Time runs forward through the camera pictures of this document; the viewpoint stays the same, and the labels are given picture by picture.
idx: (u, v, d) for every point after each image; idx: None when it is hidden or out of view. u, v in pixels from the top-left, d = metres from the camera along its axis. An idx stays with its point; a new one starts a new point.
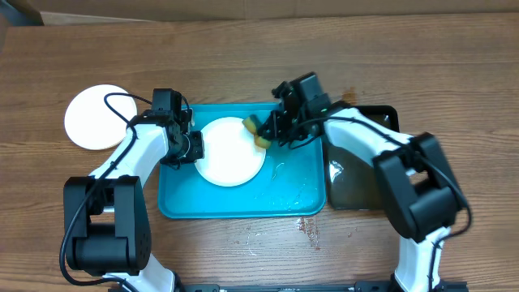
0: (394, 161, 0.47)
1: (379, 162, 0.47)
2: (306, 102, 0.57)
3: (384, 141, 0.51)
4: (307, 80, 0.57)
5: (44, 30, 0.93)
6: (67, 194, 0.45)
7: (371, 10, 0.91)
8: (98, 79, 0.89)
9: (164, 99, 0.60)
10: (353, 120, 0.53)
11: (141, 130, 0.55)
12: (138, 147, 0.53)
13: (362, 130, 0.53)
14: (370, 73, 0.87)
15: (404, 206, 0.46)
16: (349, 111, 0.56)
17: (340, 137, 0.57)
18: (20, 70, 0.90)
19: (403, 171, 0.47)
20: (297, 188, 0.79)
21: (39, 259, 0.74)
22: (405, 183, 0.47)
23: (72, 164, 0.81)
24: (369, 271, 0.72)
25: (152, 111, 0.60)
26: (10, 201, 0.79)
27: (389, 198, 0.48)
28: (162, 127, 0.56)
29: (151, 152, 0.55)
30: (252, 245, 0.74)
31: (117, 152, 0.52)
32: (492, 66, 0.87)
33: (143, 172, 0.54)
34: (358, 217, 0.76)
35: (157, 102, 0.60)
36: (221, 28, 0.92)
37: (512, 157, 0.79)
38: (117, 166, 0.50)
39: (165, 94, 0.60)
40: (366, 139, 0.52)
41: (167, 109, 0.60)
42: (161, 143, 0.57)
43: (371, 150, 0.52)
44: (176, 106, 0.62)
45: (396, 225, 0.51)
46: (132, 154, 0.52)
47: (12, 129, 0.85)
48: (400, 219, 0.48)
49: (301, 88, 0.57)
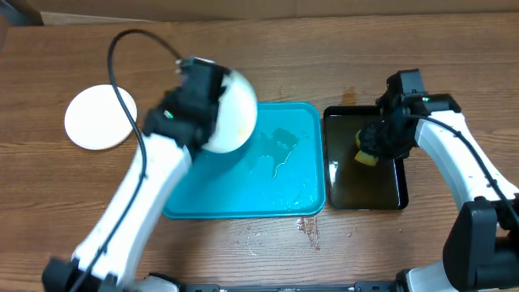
0: (490, 216, 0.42)
1: (473, 209, 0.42)
2: (402, 92, 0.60)
3: (486, 185, 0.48)
4: (409, 75, 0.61)
5: (44, 30, 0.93)
6: (51, 267, 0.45)
7: (370, 9, 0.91)
8: (97, 79, 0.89)
9: (202, 79, 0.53)
10: (457, 134, 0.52)
11: (153, 158, 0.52)
12: (143, 193, 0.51)
13: (465, 160, 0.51)
14: (370, 73, 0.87)
15: (474, 262, 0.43)
16: (455, 117, 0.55)
17: (430, 144, 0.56)
18: (20, 70, 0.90)
19: (495, 228, 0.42)
20: (297, 188, 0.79)
21: (39, 260, 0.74)
22: (489, 241, 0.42)
23: (72, 164, 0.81)
24: (369, 271, 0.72)
25: (185, 90, 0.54)
26: (10, 201, 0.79)
27: (460, 247, 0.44)
28: (181, 152, 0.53)
29: (160, 193, 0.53)
30: (252, 245, 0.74)
31: (117, 211, 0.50)
32: (492, 66, 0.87)
33: (144, 233, 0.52)
34: (358, 217, 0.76)
35: (191, 82, 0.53)
36: (220, 28, 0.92)
37: (512, 157, 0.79)
38: (107, 252, 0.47)
39: (203, 71, 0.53)
40: (464, 171, 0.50)
41: (202, 93, 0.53)
42: (181, 167, 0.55)
43: (463, 183, 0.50)
44: (216, 85, 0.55)
45: (447, 267, 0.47)
46: (130, 229, 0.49)
47: (12, 128, 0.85)
48: (460, 270, 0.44)
49: (401, 79, 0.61)
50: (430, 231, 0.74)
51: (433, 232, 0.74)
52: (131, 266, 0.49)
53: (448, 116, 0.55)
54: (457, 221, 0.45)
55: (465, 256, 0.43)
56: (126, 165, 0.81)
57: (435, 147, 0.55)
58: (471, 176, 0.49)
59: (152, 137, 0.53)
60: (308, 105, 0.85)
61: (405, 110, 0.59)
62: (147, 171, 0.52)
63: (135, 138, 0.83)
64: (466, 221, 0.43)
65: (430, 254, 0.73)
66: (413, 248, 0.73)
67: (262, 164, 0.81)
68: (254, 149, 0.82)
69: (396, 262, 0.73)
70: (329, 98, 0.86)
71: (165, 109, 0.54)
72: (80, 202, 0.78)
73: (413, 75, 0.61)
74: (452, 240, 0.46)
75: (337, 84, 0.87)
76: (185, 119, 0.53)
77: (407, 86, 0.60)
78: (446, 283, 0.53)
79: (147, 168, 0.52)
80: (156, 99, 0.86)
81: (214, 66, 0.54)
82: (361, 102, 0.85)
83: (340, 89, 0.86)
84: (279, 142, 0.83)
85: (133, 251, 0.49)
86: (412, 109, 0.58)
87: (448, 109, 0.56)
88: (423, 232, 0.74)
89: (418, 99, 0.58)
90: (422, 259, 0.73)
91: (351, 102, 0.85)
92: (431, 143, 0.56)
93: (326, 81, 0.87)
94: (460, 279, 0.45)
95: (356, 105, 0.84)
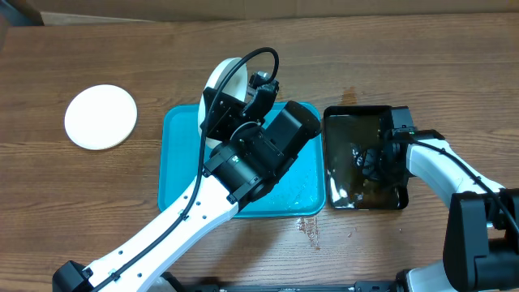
0: (478, 205, 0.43)
1: (461, 199, 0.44)
2: (393, 128, 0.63)
3: (472, 182, 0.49)
4: (399, 112, 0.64)
5: (45, 31, 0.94)
6: (66, 268, 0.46)
7: (370, 9, 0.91)
8: (98, 79, 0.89)
9: (285, 135, 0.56)
10: (442, 151, 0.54)
11: (200, 201, 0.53)
12: (177, 233, 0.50)
13: (451, 167, 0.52)
14: (369, 73, 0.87)
15: (469, 254, 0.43)
16: (439, 141, 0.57)
17: (418, 165, 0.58)
18: (20, 70, 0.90)
19: (485, 220, 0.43)
20: (297, 189, 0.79)
21: (39, 259, 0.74)
22: (481, 234, 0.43)
23: (71, 164, 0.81)
24: (369, 271, 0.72)
25: (263, 139, 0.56)
26: (10, 201, 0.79)
27: (456, 243, 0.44)
28: (231, 203, 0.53)
29: (195, 238, 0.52)
30: (253, 246, 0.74)
31: (146, 241, 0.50)
32: (491, 66, 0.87)
33: (162, 271, 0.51)
34: (358, 217, 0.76)
35: (276, 135, 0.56)
36: (220, 28, 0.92)
37: (512, 157, 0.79)
38: (118, 277, 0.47)
39: (288, 128, 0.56)
40: (452, 174, 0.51)
41: (276, 149, 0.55)
42: (221, 220, 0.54)
43: (453, 186, 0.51)
44: (296, 144, 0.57)
45: (448, 268, 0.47)
46: (148, 265, 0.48)
47: (13, 129, 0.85)
48: (459, 268, 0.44)
49: (392, 116, 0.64)
50: (430, 231, 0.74)
51: (433, 232, 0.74)
52: None
53: (434, 143, 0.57)
54: (451, 216, 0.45)
55: (461, 250, 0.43)
56: (126, 165, 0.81)
57: (424, 166, 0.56)
58: (458, 178, 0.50)
59: (211, 178, 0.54)
60: (308, 105, 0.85)
61: (396, 144, 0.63)
62: (190, 213, 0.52)
63: (134, 137, 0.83)
64: (457, 213, 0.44)
65: (430, 254, 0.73)
66: (413, 248, 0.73)
67: None
68: None
69: (396, 262, 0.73)
70: (330, 98, 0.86)
71: (235, 152, 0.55)
72: (80, 202, 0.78)
73: (402, 111, 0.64)
74: (448, 238, 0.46)
75: (337, 84, 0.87)
76: (250, 169, 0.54)
77: (397, 122, 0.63)
78: (446, 283, 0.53)
79: (190, 209, 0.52)
80: (156, 99, 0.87)
81: (308, 125, 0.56)
82: (361, 102, 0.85)
83: (340, 89, 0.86)
84: None
85: (143, 288, 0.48)
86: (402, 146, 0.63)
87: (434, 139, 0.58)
88: (423, 232, 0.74)
89: (405, 133, 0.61)
90: (422, 259, 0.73)
91: (351, 102, 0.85)
92: (419, 163, 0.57)
93: (326, 81, 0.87)
94: (461, 280, 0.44)
95: (356, 105, 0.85)
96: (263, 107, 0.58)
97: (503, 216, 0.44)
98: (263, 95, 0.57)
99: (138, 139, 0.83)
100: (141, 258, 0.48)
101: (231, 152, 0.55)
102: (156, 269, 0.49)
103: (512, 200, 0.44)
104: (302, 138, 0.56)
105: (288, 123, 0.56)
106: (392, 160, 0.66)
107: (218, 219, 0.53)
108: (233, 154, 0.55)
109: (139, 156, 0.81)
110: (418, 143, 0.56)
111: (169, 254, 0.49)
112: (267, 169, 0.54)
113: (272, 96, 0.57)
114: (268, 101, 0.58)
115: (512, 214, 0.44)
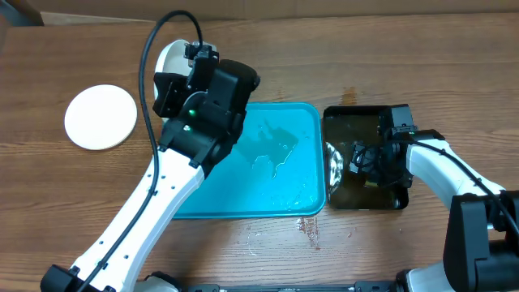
0: (479, 208, 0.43)
1: (461, 201, 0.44)
2: (392, 126, 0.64)
3: (473, 184, 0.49)
4: (399, 110, 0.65)
5: (44, 30, 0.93)
6: (52, 272, 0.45)
7: (370, 10, 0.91)
8: (97, 79, 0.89)
9: (225, 92, 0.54)
10: (442, 152, 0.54)
11: (165, 173, 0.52)
12: (152, 206, 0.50)
13: (452, 168, 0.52)
14: (370, 73, 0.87)
15: (470, 256, 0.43)
16: (439, 142, 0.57)
17: (418, 165, 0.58)
18: (20, 70, 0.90)
19: (486, 221, 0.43)
20: (297, 189, 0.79)
21: (39, 259, 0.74)
22: (482, 236, 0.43)
23: (71, 164, 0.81)
24: (369, 271, 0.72)
25: (208, 103, 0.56)
26: (10, 201, 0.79)
27: (456, 246, 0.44)
28: (195, 167, 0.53)
29: (170, 208, 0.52)
30: (252, 245, 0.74)
31: (122, 225, 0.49)
32: (491, 66, 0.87)
33: (147, 251, 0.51)
34: (358, 217, 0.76)
35: (219, 94, 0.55)
36: (220, 28, 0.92)
37: (512, 157, 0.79)
38: (107, 265, 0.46)
39: (225, 83, 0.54)
40: (452, 176, 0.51)
41: (223, 109, 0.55)
42: (191, 186, 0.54)
43: (453, 188, 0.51)
44: (239, 98, 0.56)
45: (448, 270, 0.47)
46: (133, 243, 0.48)
47: (12, 128, 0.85)
48: (460, 269, 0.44)
49: (391, 114, 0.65)
50: (429, 231, 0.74)
51: (433, 232, 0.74)
52: (130, 281, 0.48)
53: (434, 143, 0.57)
54: (451, 217, 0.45)
55: (461, 251, 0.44)
56: (126, 165, 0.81)
57: (424, 167, 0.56)
58: (459, 179, 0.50)
59: (168, 151, 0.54)
60: (309, 105, 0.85)
61: (396, 144, 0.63)
62: (158, 187, 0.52)
63: (134, 137, 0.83)
64: (457, 215, 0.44)
65: (430, 254, 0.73)
66: (413, 248, 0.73)
67: (262, 163, 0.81)
68: (253, 148, 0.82)
69: (396, 262, 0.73)
70: (329, 99, 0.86)
71: (185, 123, 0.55)
72: (81, 202, 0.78)
73: (403, 109, 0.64)
74: (449, 240, 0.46)
75: (337, 84, 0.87)
76: (203, 135, 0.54)
77: (398, 120, 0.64)
78: (446, 284, 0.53)
79: (157, 184, 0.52)
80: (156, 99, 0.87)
81: (245, 76, 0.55)
82: (361, 102, 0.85)
83: (340, 89, 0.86)
84: (280, 143, 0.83)
85: (133, 269, 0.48)
86: (402, 145, 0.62)
87: (434, 139, 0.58)
88: (423, 231, 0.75)
89: (405, 133, 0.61)
90: (422, 259, 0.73)
91: (351, 102, 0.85)
92: (419, 164, 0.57)
93: (326, 81, 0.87)
94: (461, 281, 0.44)
95: (356, 105, 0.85)
96: (204, 75, 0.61)
97: (503, 218, 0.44)
98: (201, 62, 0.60)
99: (138, 139, 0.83)
100: (122, 241, 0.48)
101: (182, 124, 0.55)
102: (140, 248, 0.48)
103: (512, 202, 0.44)
104: (244, 92, 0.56)
105: (225, 80, 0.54)
106: (391, 159, 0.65)
107: (187, 184, 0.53)
108: (184, 125, 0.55)
109: (139, 156, 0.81)
110: (418, 143, 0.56)
111: (147, 231, 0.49)
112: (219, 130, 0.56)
113: (211, 62, 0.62)
114: (210, 68, 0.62)
115: (512, 216, 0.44)
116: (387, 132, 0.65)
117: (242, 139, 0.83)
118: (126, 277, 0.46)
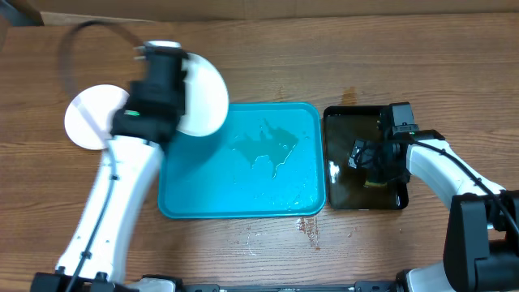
0: (478, 207, 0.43)
1: (461, 201, 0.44)
2: (393, 126, 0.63)
3: (473, 184, 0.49)
4: (400, 109, 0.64)
5: (44, 30, 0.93)
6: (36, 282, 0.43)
7: (370, 10, 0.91)
8: (97, 79, 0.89)
9: (160, 73, 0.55)
10: (442, 152, 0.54)
11: (122, 159, 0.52)
12: (119, 191, 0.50)
13: (452, 168, 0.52)
14: (370, 73, 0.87)
15: (469, 256, 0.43)
16: (439, 142, 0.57)
17: (418, 165, 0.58)
18: (20, 70, 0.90)
19: (485, 221, 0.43)
20: (297, 188, 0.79)
21: (39, 259, 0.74)
22: (482, 235, 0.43)
23: (71, 164, 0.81)
24: (369, 271, 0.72)
25: (147, 88, 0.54)
26: (10, 201, 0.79)
27: (456, 246, 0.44)
28: (151, 146, 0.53)
29: (139, 186, 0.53)
30: (252, 245, 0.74)
31: (94, 216, 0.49)
32: (491, 66, 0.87)
33: (126, 231, 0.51)
34: (358, 217, 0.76)
35: (158, 76, 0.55)
36: (220, 28, 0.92)
37: (512, 157, 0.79)
38: (91, 255, 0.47)
39: (160, 63, 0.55)
40: (452, 176, 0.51)
41: (162, 88, 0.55)
42: (152, 162, 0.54)
43: (453, 188, 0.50)
44: (176, 75, 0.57)
45: (448, 270, 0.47)
46: (110, 228, 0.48)
47: (12, 129, 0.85)
48: (460, 269, 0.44)
49: (392, 113, 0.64)
50: (429, 231, 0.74)
51: (433, 232, 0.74)
52: (119, 262, 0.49)
53: (434, 143, 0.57)
54: (451, 216, 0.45)
55: (461, 251, 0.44)
56: None
57: (424, 167, 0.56)
58: (459, 179, 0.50)
59: (118, 138, 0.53)
60: (309, 105, 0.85)
61: (396, 144, 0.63)
62: (118, 172, 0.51)
63: None
64: (457, 215, 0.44)
65: (430, 254, 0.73)
66: (413, 248, 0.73)
67: (262, 163, 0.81)
68: (253, 148, 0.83)
69: (396, 262, 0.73)
70: (329, 99, 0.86)
71: (127, 109, 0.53)
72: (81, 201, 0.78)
73: (404, 108, 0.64)
74: (448, 239, 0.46)
75: (337, 84, 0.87)
76: (148, 116, 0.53)
77: (398, 119, 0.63)
78: (446, 284, 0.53)
79: (117, 169, 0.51)
80: None
81: (174, 55, 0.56)
82: (361, 102, 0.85)
83: (340, 89, 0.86)
84: (280, 143, 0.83)
85: (118, 251, 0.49)
86: (402, 146, 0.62)
87: (435, 139, 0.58)
88: (423, 231, 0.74)
89: (405, 134, 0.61)
90: (421, 259, 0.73)
91: (351, 102, 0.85)
92: (419, 164, 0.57)
93: (326, 81, 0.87)
94: (461, 281, 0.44)
95: (356, 105, 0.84)
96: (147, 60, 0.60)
97: (503, 218, 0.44)
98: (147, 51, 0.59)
99: None
100: (98, 229, 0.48)
101: (124, 112, 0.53)
102: (118, 232, 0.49)
103: (512, 202, 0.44)
104: (179, 68, 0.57)
105: (154, 61, 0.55)
106: (392, 159, 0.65)
107: (147, 163, 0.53)
108: (126, 111, 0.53)
109: None
110: (417, 143, 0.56)
111: (121, 215, 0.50)
112: (166, 109, 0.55)
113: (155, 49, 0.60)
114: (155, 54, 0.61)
115: (512, 216, 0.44)
116: (388, 132, 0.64)
117: (242, 139, 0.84)
118: (114, 259, 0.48)
